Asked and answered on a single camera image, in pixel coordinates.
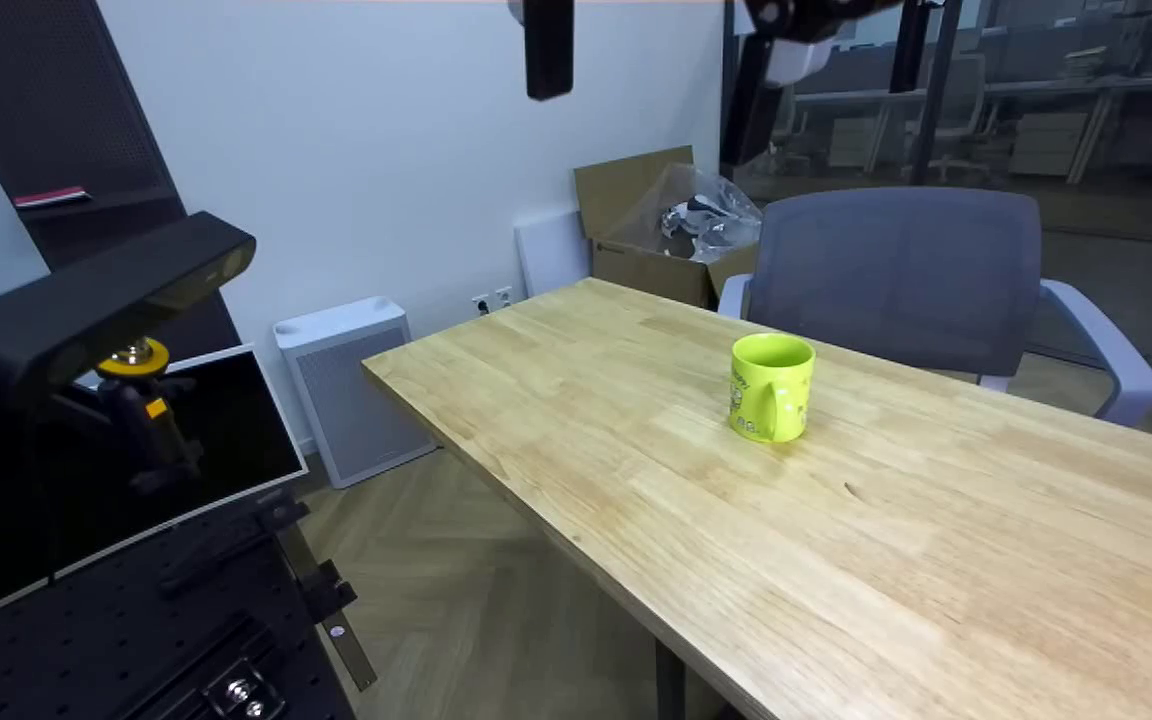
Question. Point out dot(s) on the yellow-green ceramic mug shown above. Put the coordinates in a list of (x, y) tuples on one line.
[(769, 384)]

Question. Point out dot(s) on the white flat board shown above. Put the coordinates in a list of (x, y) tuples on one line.
[(553, 250)]

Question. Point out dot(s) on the cardboard box with plastic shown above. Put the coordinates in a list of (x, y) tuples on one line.
[(663, 225)]

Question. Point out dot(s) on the white air purifier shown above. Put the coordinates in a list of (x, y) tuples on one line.
[(357, 426)]

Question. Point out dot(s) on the grey office chair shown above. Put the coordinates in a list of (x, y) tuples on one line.
[(934, 278)]

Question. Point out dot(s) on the black perforated breadboard base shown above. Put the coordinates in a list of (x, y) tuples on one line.
[(227, 619)]

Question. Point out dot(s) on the black framed panel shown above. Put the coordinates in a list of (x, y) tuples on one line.
[(81, 498)]

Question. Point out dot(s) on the black camera on stand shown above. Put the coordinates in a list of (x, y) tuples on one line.
[(63, 325)]

